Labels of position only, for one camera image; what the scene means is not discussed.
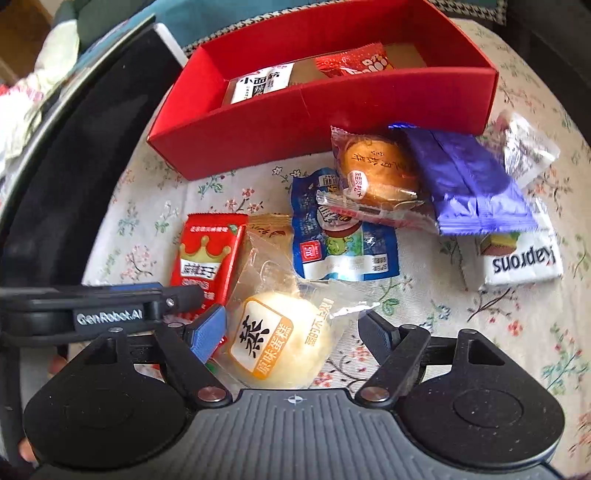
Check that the red crown snack packet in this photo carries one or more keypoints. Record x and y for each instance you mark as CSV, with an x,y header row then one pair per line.
x,y
203,268

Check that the purple snack packet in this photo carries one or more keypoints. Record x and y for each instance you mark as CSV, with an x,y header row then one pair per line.
x,y
470,190

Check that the steamed egg cake packet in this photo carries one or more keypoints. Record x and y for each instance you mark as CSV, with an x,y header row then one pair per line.
x,y
281,328

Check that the blue lion sofa cover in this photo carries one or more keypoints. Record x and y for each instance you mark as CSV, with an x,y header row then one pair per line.
x,y
188,21

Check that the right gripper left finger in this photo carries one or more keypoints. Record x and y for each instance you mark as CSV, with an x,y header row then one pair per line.
x,y
184,351

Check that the white Kaprons wafer packet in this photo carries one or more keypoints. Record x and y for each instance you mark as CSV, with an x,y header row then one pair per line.
x,y
505,260

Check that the white cloth on sofa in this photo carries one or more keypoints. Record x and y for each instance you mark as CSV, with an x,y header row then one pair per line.
x,y
57,57

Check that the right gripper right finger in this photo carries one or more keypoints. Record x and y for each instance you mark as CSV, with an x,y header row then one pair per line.
x,y
398,351

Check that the red cardboard box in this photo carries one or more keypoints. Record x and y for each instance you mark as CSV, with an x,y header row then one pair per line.
x,y
448,84

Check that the red Trolli gummy packet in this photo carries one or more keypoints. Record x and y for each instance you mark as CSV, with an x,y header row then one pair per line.
x,y
371,58

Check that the floral tablecloth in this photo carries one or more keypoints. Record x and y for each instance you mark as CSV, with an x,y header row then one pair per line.
x,y
544,327

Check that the gold brown snack packet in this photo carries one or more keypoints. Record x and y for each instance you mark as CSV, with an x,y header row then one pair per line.
x,y
276,228

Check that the orange bread packet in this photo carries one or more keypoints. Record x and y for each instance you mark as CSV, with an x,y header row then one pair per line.
x,y
378,181

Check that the blue sausage packet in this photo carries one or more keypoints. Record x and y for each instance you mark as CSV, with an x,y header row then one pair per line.
x,y
331,245

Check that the white noodle snack packet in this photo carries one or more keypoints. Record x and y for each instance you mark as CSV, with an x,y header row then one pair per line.
x,y
259,82

